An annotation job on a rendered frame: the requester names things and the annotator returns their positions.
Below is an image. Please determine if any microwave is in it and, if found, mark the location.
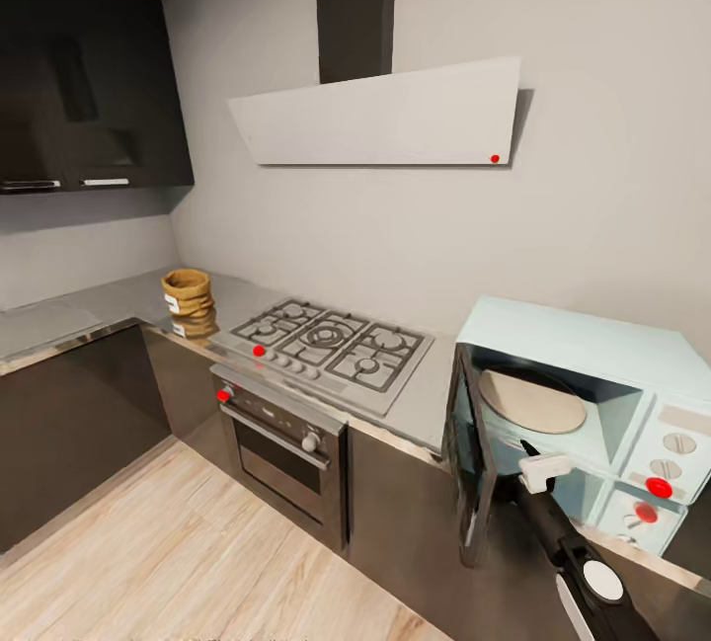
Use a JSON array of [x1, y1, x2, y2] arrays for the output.
[[446, 294, 711, 569]]

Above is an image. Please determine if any popcorn bag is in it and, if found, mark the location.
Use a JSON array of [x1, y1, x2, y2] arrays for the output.
[[161, 268, 214, 317]]

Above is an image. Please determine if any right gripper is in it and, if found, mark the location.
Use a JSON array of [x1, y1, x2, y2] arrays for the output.
[[493, 439, 566, 531]]

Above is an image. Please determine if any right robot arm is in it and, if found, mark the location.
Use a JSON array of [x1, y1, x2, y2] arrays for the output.
[[493, 439, 661, 641]]

